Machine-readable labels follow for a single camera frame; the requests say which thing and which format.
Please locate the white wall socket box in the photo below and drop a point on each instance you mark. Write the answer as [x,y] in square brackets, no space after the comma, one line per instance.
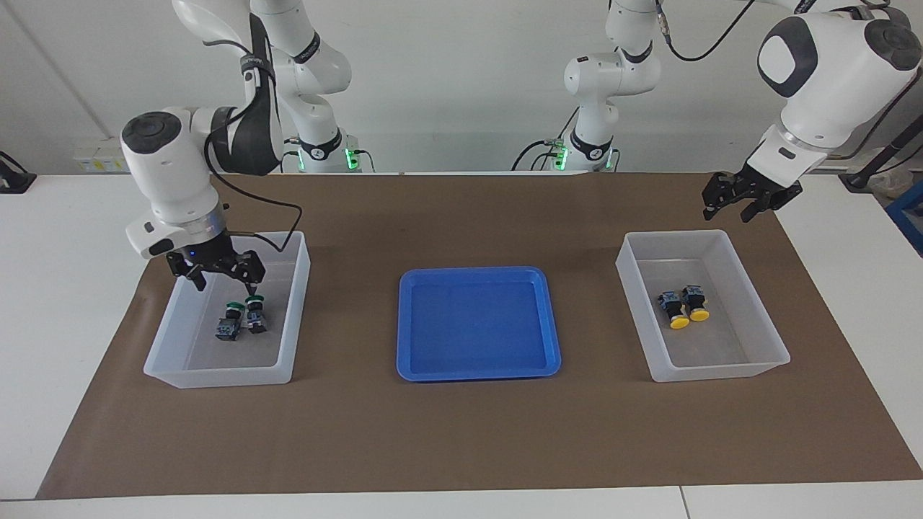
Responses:
[101,158]

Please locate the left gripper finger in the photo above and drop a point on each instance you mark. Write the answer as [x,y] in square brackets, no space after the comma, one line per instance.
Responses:
[711,203]
[753,209]

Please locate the translucent white plastic box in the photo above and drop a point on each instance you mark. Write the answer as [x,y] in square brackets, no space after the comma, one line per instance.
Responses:
[721,360]
[216,367]

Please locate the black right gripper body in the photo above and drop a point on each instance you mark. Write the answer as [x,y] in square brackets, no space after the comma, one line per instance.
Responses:
[209,256]

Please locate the black tripod stand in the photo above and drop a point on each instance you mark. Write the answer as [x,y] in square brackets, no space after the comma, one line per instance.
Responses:
[890,151]

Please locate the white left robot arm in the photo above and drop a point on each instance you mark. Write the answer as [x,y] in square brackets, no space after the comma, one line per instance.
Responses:
[822,86]

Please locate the blue plastic tray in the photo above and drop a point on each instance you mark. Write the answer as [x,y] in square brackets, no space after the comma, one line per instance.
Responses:
[476,331]

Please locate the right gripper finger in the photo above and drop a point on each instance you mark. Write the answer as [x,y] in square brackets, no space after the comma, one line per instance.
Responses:
[200,280]
[255,274]

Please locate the blue crate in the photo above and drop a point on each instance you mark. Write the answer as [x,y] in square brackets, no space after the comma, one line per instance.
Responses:
[910,216]

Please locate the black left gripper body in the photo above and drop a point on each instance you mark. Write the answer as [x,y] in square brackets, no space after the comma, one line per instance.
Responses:
[750,186]

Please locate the black stand base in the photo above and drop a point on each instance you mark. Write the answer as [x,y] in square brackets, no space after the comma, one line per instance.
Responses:
[14,180]

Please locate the green push button switch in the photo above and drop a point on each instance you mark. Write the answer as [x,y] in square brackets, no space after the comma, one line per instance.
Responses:
[228,328]
[256,321]

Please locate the yellow push button switch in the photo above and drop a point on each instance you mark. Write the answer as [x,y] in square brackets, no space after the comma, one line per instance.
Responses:
[698,314]
[678,322]

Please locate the brown table mat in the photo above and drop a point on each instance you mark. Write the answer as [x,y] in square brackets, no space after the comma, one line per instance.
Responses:
[461,432]

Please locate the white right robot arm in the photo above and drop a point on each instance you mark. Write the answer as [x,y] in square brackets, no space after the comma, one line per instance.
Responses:
[173,180]

